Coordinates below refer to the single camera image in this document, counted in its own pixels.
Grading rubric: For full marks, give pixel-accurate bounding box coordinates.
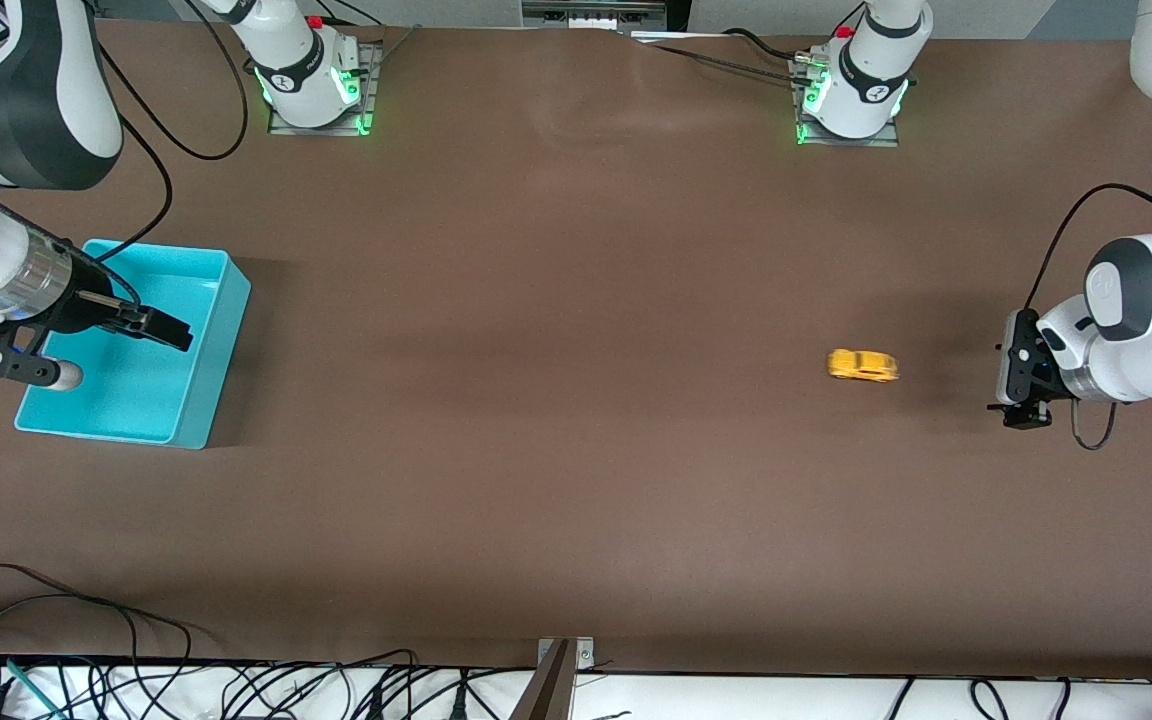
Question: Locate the yellow beetle toy car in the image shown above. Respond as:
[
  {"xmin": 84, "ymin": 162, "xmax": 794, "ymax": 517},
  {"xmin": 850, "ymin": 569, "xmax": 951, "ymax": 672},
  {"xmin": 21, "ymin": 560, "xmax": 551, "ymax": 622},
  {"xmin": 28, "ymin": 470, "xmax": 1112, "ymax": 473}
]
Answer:
[{"xmin": 826, "ymin": 348, "xmax": 901, "ymax": 384}]

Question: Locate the teal plastic bin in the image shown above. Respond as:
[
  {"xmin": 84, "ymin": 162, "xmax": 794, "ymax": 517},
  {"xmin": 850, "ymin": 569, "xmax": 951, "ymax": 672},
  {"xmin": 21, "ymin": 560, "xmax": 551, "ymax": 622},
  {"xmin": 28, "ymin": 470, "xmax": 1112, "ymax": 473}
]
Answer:
[{"xmin": 14, "ymin": 238, "xmax": 253, "ymax": 450}]

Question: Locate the silver clamp plate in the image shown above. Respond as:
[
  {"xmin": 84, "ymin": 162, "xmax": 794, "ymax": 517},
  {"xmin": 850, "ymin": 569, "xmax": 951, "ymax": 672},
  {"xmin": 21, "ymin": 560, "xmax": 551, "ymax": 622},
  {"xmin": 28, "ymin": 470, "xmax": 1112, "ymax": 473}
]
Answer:
[{"xmin": 538, "ymin": 637, "xmax": 596, "ymax": 671}]

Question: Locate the grey power strip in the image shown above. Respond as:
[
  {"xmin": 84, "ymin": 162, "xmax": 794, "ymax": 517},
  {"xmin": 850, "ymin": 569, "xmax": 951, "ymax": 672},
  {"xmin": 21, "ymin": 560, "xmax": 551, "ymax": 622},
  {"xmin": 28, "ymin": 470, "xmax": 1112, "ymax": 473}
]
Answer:
[{"xmin": 521, "ymin": 0, "xmax": 667, "ymax": 31}]

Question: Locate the dark metal bar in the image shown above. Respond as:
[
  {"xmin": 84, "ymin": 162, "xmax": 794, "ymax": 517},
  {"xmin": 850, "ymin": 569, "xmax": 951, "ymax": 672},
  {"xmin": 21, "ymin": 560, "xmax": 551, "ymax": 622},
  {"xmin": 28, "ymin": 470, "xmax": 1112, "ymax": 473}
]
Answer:
[{"xmin": 508, "ymin": 640, "xmax": 574, "ymax": 720}]

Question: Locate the black ribbed cable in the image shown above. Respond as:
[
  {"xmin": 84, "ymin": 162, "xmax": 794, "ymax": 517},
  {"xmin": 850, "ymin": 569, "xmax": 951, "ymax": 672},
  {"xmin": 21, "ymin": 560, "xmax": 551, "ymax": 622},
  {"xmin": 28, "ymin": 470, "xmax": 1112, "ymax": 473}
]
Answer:
[{"xmin": 0, "ymin": 185, "xmax": 142, "ymax": 306}]

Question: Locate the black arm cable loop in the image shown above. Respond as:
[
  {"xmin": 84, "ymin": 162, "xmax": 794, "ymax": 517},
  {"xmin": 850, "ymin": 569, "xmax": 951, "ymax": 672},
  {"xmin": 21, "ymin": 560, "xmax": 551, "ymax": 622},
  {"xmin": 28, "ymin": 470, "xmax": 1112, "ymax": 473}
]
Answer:
[
  {"xmin": 94, "ymin": 112, "xmax": 175, "ymax": 265},
  {"xmin": 96, "ymin": 0, "xmax": 251, "ymax": 161}
]

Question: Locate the long black cable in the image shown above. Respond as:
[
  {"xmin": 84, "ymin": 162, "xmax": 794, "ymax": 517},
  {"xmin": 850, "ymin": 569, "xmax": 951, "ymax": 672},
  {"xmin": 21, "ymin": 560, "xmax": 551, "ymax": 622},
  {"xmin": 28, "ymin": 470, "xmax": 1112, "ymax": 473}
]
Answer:
[{"xmin": 0, "ymin": 563, "xmax": 199, "ymax": 720}]

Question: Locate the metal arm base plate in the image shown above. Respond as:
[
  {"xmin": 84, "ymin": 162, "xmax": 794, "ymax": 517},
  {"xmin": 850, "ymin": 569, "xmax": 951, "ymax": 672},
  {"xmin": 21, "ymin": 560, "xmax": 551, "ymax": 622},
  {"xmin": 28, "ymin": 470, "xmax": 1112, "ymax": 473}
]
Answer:
[
  {"xmin": 268, "ymin": 42, "xmax": 382, "ymax": 137},
  {"xmin": 789, "ymin": 55, "xmax": 902, "ymax": 149}
]

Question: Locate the grey thin cable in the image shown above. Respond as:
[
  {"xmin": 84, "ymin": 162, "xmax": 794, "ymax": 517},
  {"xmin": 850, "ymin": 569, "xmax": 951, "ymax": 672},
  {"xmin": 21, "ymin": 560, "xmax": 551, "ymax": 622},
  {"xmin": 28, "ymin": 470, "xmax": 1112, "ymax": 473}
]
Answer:
[{"xmin": 361, "ymin": 24, "xmax": 422, "ymax": 83}]

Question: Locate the teal thin cable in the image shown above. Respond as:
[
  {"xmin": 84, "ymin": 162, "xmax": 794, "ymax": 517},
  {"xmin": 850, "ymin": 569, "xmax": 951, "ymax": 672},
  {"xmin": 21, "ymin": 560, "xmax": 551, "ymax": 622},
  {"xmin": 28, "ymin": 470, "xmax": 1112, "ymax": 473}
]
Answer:
[{"xmin": 0, "ymin": 652, "xmax": 67, "ymax": 720}]

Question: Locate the black cable tangle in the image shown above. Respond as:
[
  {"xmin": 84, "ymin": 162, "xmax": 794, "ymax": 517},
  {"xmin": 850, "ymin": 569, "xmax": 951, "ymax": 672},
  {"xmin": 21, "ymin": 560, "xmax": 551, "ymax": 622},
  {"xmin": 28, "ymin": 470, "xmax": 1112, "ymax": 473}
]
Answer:
[{"xmin": 186, "ymin": 648, "xmax": 537, "ymax": 720}]

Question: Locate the black table cable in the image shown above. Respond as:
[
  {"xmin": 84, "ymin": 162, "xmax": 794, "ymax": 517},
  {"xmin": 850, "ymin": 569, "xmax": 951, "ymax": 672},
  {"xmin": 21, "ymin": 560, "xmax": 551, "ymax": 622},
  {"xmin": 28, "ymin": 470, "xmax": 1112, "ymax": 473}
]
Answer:
[
  {"xmin": 724, "ymin": 27, "xmax": 809, "ymax": 64},
  {"xmin": 636, "ymin": 38, "xmax": 819, "ymax": 87}
]

